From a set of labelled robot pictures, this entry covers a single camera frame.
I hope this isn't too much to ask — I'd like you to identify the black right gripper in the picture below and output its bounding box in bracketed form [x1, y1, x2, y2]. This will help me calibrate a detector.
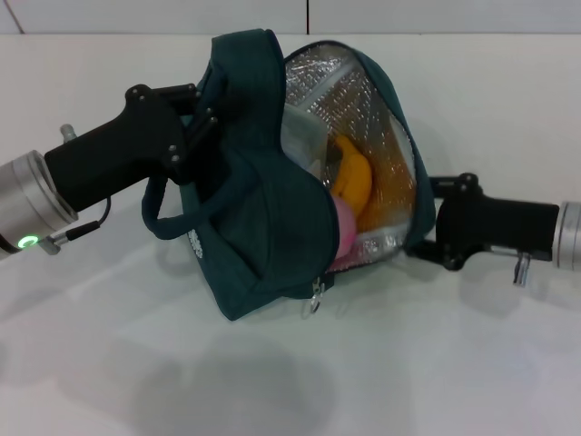
[405, 172, 560, 273]

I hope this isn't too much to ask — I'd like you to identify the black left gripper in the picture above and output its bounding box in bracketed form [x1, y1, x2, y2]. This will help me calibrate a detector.
[43, 82, 220, 215]

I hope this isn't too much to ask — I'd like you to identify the yellow banana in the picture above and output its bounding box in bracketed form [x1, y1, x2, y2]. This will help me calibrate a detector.
[330, 134, 374, 223]

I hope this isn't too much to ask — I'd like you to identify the pink peach toy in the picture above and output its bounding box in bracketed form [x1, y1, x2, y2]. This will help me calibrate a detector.
[332, 194, 357, 263]

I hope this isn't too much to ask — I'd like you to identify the clear blue-rimmed food container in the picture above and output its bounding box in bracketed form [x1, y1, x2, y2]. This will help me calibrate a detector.
[281, 106, 331, 177]

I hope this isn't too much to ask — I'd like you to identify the dark teal lunch bag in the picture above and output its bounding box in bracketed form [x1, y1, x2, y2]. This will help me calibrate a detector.
[141, 27, 437, 322]

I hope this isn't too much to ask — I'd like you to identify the right gripper silver connector plug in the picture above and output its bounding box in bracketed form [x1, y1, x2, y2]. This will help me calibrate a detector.
[514, 253, 533, 287]

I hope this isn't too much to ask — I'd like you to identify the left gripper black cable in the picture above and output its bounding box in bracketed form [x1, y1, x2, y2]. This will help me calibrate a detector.
[49, 196, 113, 245]

